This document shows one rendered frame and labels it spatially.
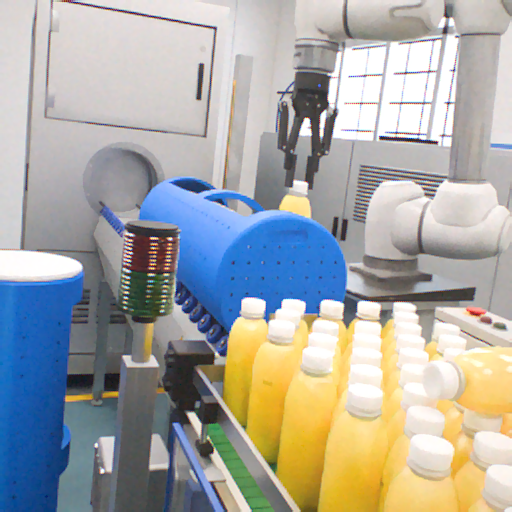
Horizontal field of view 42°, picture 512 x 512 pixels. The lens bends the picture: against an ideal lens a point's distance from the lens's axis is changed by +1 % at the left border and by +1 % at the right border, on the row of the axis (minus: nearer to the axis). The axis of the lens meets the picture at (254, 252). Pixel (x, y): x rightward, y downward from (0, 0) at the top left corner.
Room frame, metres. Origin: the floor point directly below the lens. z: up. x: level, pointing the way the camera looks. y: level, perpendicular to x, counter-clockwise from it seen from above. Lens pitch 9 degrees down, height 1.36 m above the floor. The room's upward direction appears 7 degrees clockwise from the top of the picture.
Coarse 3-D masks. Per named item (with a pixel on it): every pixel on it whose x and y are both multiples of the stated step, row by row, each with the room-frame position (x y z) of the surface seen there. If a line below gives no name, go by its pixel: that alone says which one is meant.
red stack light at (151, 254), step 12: (132, 240) 0.70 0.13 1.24; (144, 240) 0.70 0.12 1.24; (156, 240) 0.70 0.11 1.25; (168, 240) 0.70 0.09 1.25; (132, 252) 0.70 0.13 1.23; (144, 252) 0.70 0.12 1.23; (156, 252) 0.70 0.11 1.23; (168, 252) 0.71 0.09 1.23; (132, 264) 0.70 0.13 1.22; (144, 264) 0.70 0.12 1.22; (156, 264) 0.70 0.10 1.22; (168, 264) 0.71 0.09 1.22
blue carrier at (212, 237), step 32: (160, 192) 1.93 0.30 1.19; (224, 192) 1.64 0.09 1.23; (192, 224) 1.49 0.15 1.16; (224, 224) 1.33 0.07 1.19; (256, 224) 1.24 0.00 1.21; (288, 224) 1.26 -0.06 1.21; (192, 256) 1.39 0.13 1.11; (224, 256) 1.22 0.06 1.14; (256, 256) 1.24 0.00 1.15; (288, 256) 1.26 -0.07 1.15; (320, 256) 1.29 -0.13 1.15; (192, 288) 1.42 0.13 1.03; (224, 288) 1.22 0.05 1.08; (256, 288) 1.24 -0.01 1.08; (288, 288) 1.27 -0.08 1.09; (320, 288) 1.29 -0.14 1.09; (224, 320) 1.22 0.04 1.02
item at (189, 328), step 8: (104, 224) 2.95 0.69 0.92; (112, 232) 2.73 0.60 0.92; (120, 240) 2.53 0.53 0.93; (176, 304) 1.62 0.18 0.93; (176, 312) 1.58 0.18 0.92; (176, 320) 1.55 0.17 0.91; (184, 320) 1.51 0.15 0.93; (184, 328) 1.48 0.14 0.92; (192, 328) 1.45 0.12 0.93; (192, 336) 1.42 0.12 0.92; (200, 336) 1.39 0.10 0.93; (224, 336) 1.31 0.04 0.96; (208, 344) 1.33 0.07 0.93; (216, 344) 1.31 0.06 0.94; (216, 360) 1.25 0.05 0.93; (224, 360) 1.23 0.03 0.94
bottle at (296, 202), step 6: (288, 192) 1.38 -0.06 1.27; (294, 192) 1.38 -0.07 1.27; (288, 198) 1.38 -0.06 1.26; (294, 198) 1.37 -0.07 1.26; (300, 198) 1.37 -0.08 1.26; (306, 198) 1.39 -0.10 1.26; (282, 204) 1.38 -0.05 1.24; (288, 204) 1.37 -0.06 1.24; (294, 204) 1.37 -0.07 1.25; (300, 204) 1.37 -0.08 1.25; (306, 204) 1.38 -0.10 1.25; (282, 210) 1.37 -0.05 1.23; (288, 210) 1.37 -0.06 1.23; (294, 210) 1.36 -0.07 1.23; (300, 210) 1.36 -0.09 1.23; (306, 210) 1.37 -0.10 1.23; (306, 216) 1.37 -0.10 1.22
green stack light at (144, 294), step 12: (120, 276) 0.71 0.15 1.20; (132, 276) 0.70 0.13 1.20; (144, 276) 0.70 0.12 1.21; (156, 276) 0.70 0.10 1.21; (168, 276) 0.71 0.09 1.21; (120, 288) 0.71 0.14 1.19; (132, 288) 0.70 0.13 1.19; (144, 288) 0.70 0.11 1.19; (156, 288) 0.70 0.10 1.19; (168, 288) 0.71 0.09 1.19; (120, 300) 0.71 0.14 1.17; (132, 300) 0.70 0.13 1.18; (144, 300) 0.70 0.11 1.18; (156, 300) 0.70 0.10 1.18; (168, 300) 0.71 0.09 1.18; (132, 312) 0.70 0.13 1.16; (144, 312) 0.70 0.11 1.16; (156, 312) 0.70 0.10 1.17; (168, 312) 0.71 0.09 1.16
